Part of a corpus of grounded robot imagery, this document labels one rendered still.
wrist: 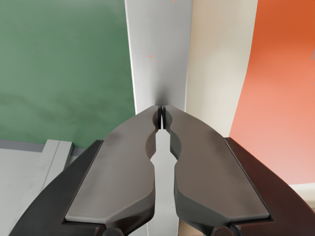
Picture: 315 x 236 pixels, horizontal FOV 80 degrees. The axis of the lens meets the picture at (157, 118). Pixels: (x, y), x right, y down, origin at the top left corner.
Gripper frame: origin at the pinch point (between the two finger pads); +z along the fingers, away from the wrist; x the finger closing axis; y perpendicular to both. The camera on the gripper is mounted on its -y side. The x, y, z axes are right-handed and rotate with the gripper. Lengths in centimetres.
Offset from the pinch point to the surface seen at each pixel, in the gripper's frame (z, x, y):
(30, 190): 121, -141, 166
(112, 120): 171, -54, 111
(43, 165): 149, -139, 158
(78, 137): 181, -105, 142
